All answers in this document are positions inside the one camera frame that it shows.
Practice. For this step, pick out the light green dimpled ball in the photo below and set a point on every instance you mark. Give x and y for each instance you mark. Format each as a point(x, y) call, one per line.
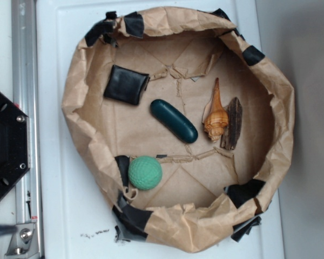
point(145, 172)

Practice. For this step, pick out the dark green capsule object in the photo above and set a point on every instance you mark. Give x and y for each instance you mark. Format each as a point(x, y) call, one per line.
point(174, 120)

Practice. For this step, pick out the brown paper bag tray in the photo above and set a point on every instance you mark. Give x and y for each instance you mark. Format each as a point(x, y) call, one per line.
point(206, 193)

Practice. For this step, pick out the orange spiral seashell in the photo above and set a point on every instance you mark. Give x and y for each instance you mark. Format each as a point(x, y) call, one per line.
point(217, 118)

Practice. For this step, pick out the black square pouch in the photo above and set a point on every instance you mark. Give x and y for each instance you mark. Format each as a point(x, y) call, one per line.
point(126, 85)

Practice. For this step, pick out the dark wood bark piece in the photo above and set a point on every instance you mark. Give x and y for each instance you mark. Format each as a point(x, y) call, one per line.
point(233, 130)

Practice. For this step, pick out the white plastic tray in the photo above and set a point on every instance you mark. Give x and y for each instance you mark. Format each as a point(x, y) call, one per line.
point(78, 222)

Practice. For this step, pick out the aluminium extrusion rail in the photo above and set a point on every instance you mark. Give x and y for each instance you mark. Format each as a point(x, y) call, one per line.
point(25, 90)

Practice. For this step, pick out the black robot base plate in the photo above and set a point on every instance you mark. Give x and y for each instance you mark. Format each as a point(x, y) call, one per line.
point(14, 161)

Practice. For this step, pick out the metal corner bracket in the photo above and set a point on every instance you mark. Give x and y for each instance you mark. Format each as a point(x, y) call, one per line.
point(23, 243)

